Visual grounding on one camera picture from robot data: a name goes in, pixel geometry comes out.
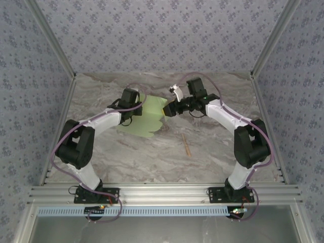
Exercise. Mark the light green paper box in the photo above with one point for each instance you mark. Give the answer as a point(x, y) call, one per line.
point(149, 111)

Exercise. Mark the thin wooden stick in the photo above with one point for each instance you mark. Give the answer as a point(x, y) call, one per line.
point(186, 145)

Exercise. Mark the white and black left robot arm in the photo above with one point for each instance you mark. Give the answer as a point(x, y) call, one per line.
point(101, 121)

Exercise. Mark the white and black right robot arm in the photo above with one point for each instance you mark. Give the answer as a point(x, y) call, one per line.
point(222, 114)

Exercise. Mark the grey metal panel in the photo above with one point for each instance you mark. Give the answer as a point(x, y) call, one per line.
point(162, 230)

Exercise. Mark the small black controller board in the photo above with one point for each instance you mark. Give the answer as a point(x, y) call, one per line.
point(95, 210)
point(236, 211)

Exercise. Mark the aluminium table side rail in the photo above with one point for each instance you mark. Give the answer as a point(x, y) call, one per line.
point(264, 114)
point(63, 114)

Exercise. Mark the aluminium mounting rail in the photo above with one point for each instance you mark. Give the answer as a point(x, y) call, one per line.
point(164, 193)

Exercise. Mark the aluminium frame post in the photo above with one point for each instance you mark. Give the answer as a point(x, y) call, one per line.
point(273, 38)
point(53, 38)

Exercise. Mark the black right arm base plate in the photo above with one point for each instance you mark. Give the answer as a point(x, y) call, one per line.
point(215, 195)

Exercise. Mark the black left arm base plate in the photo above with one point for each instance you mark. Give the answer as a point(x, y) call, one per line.
point(114, 195)

